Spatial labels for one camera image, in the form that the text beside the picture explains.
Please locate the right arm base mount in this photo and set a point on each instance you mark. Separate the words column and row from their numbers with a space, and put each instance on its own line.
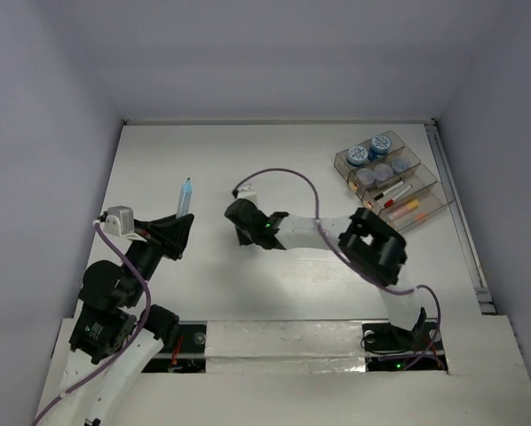
column 391, row 349

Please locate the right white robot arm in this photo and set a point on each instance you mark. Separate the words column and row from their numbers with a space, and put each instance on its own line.
column 366, row 243

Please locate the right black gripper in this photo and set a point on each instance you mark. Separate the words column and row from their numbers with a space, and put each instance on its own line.
column 242, row 237

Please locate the blue lidded jar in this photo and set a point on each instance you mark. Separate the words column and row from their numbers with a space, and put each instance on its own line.
column 379, row 147
column 357, row 156

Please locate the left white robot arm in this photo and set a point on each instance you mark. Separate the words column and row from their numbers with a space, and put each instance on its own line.
column 119, row 329

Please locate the red capped white marker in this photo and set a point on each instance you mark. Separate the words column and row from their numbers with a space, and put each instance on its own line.
column 397, row 196

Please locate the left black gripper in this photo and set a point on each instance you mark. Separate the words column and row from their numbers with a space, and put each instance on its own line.
column 169, row 233

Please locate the pink pencil shaped highlighter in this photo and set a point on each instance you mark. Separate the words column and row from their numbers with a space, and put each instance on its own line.
column 404, row 210

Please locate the clear tiered organizer box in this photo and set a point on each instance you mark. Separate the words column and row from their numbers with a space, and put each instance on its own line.
column 391, row 181

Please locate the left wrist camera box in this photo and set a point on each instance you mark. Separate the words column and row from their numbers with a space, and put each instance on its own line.
column 118, row 221

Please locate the black capped white marker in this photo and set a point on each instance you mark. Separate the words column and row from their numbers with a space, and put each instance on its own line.
column 389, row 189

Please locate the clear purple clip jar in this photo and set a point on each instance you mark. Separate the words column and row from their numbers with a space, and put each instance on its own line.
column 383, row 172

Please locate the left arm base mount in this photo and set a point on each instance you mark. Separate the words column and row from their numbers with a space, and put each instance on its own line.
column 186, row 356

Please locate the blue pencil shaped highlighter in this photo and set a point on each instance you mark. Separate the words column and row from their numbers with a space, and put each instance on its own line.
column 184, row 198

